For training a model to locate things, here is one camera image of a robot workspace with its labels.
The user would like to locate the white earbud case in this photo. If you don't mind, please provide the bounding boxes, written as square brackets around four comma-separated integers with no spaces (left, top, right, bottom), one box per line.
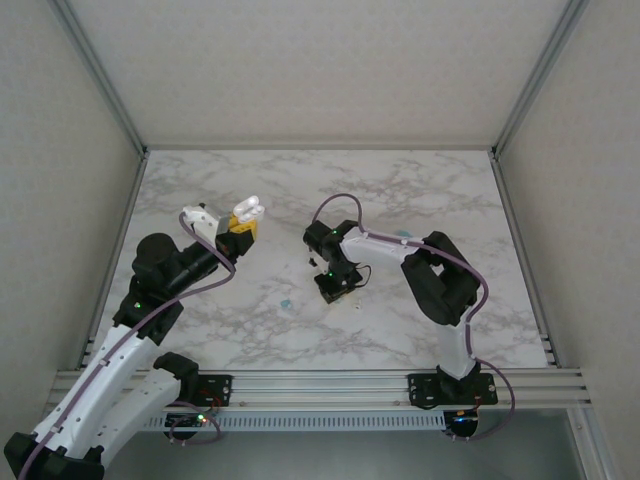
[233,194,266,222]

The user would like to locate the black controller circuit board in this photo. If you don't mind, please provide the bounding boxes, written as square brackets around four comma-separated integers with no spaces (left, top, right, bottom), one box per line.
[164,410,217,441]
[443,408,482,441]

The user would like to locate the thin black gripper wire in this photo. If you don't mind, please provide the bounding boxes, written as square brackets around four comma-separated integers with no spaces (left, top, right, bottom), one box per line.
[349,264,374,292]

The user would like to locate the aluminium table side rail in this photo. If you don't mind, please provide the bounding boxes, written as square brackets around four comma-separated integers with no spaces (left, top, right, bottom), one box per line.
[489,149,561,369]
[79,149,150,374]

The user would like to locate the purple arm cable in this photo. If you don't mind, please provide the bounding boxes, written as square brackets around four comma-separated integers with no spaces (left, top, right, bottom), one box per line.
[17,212,237,480]
[310,193,516,444]

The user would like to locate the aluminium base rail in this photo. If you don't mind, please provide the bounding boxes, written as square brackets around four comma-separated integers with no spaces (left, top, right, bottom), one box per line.
[47,368,591,412]

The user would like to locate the aluminium table end rail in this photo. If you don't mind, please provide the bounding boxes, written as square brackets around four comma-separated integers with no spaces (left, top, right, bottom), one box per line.
[143,143,497,152]

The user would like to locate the grey slotted cable duct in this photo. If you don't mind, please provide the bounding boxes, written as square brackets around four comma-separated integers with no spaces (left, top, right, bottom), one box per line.
[142,411,447,432]

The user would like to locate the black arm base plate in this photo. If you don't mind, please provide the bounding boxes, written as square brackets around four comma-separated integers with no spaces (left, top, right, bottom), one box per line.
[407,372,500,407]
[189,373,235,408]

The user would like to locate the aluminium frame post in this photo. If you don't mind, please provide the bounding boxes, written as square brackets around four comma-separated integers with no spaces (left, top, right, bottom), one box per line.
[491,0,592,159]
[49,0,150,157]

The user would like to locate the aluminium lower frame leg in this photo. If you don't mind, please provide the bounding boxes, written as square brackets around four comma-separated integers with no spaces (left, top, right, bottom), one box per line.
[567,409,609,480]

